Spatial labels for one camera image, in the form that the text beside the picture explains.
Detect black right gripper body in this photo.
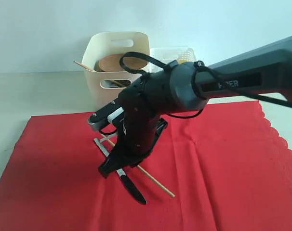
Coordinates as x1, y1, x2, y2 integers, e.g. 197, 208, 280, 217
112, 112, 168, 164

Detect wooden chopstick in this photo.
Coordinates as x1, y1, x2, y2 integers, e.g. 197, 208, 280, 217
100, 134, 175, 198
73, 60, 126, 88

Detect metal table knife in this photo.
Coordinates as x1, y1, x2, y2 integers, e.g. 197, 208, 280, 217
94, 138, 147, 205

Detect brown round plate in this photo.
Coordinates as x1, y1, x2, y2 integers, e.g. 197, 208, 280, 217
93, 53, 147, 72

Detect yellow lemon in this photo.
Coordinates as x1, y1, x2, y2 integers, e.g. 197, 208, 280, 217
178, 60, 187, 64

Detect red table cloth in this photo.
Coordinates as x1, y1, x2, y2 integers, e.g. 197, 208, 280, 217
0, 101, 292, 231

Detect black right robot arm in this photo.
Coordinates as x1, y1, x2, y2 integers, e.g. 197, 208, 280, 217
98, 36, 292, 177

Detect cream plastic storage bin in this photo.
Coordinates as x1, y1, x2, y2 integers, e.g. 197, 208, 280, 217
81, 32, 150, 110

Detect white perforated plastic basket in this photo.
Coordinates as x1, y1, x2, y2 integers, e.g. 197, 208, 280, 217
150, 47, 197, 64

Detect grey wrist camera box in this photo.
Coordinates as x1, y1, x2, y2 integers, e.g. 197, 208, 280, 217
88, 98, 124, 131

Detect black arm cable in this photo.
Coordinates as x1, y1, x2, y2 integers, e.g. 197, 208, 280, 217
97, 51, 292, 145

